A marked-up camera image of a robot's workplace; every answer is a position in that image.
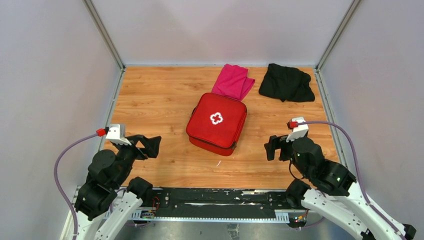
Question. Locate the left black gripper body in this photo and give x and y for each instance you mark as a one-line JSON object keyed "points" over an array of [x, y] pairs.
{"points": [[132, 152]]}

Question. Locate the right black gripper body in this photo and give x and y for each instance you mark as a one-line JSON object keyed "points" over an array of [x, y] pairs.
{"points": [[286, 152]]}

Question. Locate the red black medicine kit case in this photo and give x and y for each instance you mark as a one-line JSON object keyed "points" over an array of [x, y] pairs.
{"points": [[216, 123]]}

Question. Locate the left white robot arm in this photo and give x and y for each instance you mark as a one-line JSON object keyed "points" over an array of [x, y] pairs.
{"points": [[106, 173]]}

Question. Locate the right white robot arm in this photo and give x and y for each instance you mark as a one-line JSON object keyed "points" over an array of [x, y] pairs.
{"points": [[334, 192]]}

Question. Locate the black folded cloth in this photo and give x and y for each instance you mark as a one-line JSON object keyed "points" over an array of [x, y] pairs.
{"points": [[286, 84]]}

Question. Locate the pink folded cloth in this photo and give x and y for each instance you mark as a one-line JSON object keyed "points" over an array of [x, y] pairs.
{"points": [[233, 82]]}

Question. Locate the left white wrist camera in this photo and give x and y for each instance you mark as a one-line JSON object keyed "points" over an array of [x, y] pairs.
{"points": [[114, 133]]}

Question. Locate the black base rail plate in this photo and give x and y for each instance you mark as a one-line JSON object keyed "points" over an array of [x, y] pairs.
{"points": [[221, 204]]}

